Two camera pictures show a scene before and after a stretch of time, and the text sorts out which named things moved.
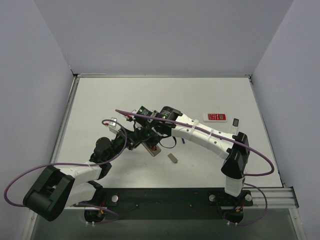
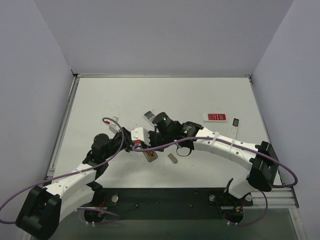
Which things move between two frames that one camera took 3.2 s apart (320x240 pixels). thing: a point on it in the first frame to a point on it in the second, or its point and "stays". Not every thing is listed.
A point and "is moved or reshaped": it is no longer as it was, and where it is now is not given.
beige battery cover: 172,157 stays
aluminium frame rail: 277,197 stays
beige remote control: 154,151 is moved or reshaped
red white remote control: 215,117 stays
